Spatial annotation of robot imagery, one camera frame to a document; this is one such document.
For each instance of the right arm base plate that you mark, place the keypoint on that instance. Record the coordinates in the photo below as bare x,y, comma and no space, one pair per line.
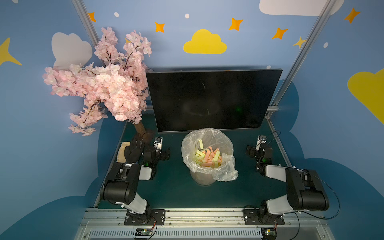
257,217

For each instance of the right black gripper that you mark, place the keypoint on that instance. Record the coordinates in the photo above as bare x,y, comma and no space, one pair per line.
254,151

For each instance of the right circuit board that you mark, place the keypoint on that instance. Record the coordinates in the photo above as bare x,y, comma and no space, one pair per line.
269,234

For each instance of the circuit board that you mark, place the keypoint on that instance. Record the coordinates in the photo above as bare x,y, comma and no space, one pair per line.
143,233
269,234

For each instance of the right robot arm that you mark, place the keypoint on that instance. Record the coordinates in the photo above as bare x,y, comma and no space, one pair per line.
304,189

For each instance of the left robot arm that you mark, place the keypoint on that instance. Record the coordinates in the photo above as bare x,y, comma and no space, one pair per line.
132,165

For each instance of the pink cherry blossom tree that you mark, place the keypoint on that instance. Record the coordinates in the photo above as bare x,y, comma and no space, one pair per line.
119,86

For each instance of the aluminium frame post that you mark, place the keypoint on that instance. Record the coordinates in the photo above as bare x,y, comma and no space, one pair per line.
311,39
86,20

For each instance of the beige cloth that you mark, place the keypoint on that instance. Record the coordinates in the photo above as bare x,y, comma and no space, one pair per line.
125,147

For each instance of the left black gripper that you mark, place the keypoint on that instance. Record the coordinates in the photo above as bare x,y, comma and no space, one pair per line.
160,153

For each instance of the black computer monitor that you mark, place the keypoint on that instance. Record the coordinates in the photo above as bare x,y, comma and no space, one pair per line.
224,100

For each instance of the black glove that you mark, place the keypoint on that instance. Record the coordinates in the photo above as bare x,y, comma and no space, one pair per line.
135,148

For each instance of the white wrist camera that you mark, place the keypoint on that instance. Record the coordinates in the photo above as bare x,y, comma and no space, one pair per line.
261,140
158,143

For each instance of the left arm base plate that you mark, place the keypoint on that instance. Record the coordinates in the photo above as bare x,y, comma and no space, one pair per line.
155,216

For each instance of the right aluminium frame post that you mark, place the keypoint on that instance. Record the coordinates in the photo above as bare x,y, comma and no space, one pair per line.
311,39

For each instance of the aluminium front rail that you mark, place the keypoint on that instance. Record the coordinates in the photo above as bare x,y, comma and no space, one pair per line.
199,224

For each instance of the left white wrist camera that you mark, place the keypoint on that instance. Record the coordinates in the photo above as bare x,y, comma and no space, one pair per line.
158,143

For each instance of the left circuit board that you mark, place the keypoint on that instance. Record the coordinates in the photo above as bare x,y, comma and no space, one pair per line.
143,233

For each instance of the left aluminium frame post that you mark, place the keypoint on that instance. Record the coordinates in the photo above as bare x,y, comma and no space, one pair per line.
86,20

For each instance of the bin with clear plastic bag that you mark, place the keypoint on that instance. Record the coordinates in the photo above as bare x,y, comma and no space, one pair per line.
209,155

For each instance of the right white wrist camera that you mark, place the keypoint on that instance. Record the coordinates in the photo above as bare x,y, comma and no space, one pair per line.
261,140

